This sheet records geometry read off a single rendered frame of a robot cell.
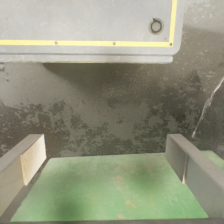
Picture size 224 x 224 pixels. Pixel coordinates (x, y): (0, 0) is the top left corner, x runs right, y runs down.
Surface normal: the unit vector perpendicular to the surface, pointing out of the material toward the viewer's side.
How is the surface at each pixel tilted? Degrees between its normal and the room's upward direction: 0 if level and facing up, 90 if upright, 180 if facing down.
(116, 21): 0
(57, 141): 0
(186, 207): 90
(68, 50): 0
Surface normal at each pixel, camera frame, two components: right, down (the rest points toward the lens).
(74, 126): 0.03, 0.25
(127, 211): -0.04, -0.97
